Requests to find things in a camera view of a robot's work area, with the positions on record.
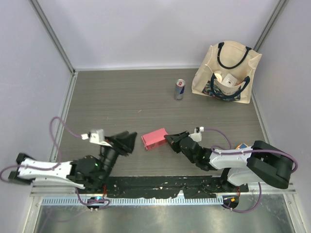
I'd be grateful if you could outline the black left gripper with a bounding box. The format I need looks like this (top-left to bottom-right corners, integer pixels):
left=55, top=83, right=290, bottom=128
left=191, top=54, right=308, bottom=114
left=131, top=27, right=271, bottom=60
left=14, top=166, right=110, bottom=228
left=101, top=132, right=139, bottom=183

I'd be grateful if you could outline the pink paper box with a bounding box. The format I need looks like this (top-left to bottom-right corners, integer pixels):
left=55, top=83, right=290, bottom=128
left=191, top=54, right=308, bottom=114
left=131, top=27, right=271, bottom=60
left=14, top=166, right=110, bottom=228
left=141, top=128, right=167, bottom=150

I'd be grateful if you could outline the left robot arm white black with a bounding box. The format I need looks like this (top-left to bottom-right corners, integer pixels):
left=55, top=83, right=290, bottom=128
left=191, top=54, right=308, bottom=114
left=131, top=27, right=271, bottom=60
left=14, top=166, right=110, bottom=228
left=8, top=129, right=137, bottom=194

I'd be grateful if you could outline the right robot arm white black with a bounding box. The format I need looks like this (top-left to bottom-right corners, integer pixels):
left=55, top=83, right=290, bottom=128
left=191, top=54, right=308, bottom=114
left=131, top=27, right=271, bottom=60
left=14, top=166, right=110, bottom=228
left=164, top=127, right=298, bottom=192

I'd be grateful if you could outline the orange blue small box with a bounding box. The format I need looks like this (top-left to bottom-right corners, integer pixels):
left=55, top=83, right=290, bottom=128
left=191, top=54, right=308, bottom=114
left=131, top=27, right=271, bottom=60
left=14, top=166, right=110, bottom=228
left=236, top=143, right=248, bottom=150

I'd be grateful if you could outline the white box in bag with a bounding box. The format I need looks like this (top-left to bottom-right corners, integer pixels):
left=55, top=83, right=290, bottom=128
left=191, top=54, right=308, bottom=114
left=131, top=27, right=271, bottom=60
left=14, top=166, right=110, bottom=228
left=222, top=73, right=238, bottom=87

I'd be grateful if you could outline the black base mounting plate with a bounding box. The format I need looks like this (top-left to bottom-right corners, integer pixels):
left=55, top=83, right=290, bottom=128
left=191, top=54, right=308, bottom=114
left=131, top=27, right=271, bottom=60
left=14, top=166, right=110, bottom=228
left=75, top=175, right=250, bottom=199

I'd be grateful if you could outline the silver blue drink can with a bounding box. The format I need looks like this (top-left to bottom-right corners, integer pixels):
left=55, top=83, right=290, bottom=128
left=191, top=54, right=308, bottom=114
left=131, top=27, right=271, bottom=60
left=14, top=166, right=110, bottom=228
left=174, top=79, right=185, bottom=100

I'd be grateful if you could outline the white tape roll in bag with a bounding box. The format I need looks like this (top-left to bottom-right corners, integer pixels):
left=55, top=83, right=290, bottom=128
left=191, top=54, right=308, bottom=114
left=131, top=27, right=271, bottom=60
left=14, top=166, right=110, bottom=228
left=214, top=70, right=223, bottom=83

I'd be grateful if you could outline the beige canvas tote bag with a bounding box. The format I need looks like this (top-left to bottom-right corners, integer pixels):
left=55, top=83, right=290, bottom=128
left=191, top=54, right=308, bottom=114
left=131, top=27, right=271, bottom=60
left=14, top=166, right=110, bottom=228
left=191, top=41, right=262, bottom=104

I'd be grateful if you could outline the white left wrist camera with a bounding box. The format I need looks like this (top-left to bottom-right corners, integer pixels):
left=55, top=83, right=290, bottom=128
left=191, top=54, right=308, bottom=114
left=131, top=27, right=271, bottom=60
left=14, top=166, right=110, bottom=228
left=81, top=129, right=112, bottom=147

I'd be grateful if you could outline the grey slotted cable duct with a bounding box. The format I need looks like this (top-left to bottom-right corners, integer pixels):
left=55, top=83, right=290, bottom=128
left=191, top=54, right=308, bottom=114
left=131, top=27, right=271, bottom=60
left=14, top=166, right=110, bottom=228
left=41, top=196, right=223, bottom=206

